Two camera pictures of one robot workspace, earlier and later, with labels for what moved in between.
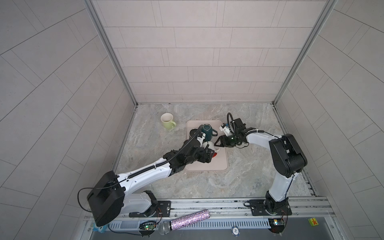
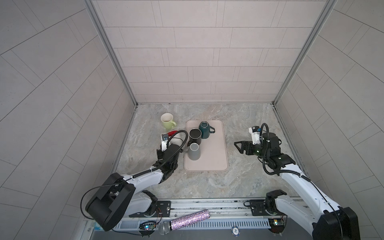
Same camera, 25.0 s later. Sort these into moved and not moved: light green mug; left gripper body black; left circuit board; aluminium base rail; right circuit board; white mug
Moved: white mug; left gripper body black
Not moved: right circuit board; left circuit board; light green mug; aluminium base rail
